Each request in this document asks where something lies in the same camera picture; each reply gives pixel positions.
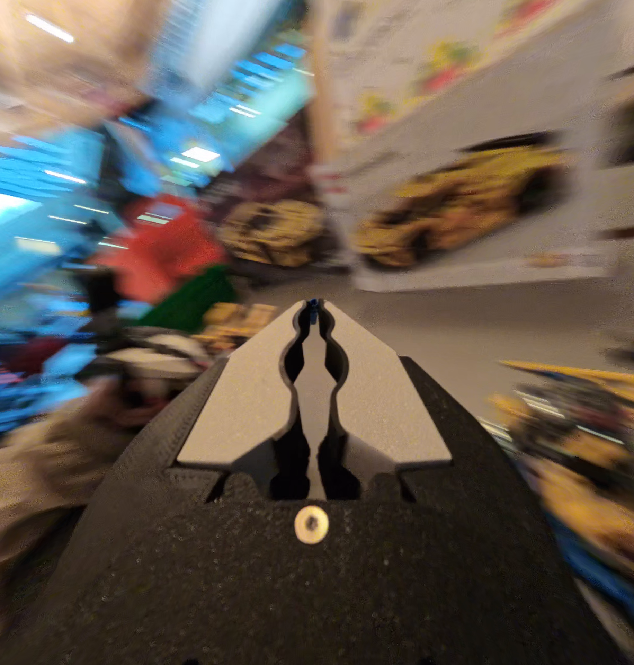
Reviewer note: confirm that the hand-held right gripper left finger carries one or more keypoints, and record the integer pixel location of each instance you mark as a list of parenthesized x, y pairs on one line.
[(239, 415)]

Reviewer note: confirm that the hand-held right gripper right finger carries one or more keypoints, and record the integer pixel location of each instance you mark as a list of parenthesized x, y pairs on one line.
[(389, 415)]

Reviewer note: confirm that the small blue toy pin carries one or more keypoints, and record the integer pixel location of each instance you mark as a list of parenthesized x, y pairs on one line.
[(313, 311)]

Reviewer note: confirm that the grey desk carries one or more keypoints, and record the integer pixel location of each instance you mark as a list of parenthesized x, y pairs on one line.
[(478, 322)]

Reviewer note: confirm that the large yellow toy car panel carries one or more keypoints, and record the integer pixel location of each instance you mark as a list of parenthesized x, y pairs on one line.
[(239, 319)]

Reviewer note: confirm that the green storage bin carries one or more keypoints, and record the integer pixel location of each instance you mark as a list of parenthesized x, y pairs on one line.
[(197, 301)]

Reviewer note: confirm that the yellow car toy set box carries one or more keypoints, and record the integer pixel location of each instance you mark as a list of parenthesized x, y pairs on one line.
[(275, 228)]

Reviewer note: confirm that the pile of toy brick pieces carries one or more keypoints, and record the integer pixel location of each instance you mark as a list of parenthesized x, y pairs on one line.
[(581, 441)]

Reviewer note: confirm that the yellow car instruction booklet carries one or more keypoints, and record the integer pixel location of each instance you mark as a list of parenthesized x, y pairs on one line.
[(478, 208)]

